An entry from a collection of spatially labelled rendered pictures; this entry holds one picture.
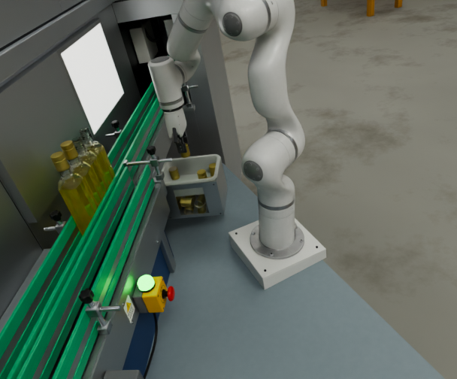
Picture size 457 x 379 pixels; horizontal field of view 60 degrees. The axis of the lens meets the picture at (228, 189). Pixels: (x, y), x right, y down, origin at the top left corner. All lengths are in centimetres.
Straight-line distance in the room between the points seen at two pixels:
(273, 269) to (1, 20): 108
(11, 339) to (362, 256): 193
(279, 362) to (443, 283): 140
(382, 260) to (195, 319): 142
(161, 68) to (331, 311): 91
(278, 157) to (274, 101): 15
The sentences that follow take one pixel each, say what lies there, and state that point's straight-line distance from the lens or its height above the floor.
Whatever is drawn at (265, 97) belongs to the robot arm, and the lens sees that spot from 107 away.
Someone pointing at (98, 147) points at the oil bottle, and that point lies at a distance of 129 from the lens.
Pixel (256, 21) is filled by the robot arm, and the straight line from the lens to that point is 97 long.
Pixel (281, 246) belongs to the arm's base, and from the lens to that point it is 137.
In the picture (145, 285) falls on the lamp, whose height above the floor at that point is 102.
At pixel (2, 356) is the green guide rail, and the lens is 103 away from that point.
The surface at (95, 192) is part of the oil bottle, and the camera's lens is 124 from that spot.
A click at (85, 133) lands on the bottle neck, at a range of 128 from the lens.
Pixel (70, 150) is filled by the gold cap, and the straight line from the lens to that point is 118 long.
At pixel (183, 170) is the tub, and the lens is 160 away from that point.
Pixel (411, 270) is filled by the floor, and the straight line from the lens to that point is 245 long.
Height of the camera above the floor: 179
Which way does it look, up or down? 35 degrees down
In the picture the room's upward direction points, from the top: 12 degrees counter-clockwise
